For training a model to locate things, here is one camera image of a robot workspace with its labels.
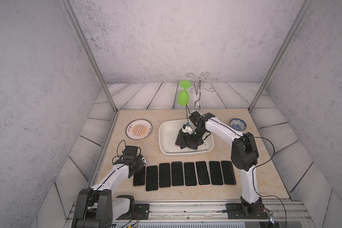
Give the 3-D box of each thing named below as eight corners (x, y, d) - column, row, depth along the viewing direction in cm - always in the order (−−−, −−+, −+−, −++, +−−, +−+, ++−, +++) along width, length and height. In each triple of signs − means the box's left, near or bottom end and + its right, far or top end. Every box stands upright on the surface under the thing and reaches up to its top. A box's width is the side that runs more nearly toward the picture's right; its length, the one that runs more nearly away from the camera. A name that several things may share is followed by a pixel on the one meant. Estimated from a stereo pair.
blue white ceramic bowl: (231, 132, 108) (233, 128, 104) (228, 122, 115) (230, 118, 111) (245, 132, 108) (248, 128, 104) (241, 122, 115) (243, 118, 111)
